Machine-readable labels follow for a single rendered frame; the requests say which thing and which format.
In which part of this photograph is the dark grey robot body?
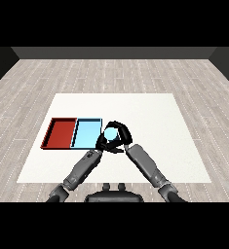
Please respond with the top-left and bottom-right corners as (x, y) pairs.
(84, 182), (145, 203)

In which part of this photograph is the small blue can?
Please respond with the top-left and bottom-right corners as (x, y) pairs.
(103, 126), (120, 142)

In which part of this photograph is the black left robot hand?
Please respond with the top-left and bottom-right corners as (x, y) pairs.
(95, 128), (125, 155)

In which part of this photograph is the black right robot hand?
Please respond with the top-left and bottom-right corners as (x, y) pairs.
(103, 121), (134, 151)

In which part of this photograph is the light blue shallow open box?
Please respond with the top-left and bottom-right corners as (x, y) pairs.
(69, 117), (103, 150)

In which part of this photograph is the red shallow open box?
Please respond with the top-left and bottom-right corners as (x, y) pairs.
(40, 117), (78, 151)

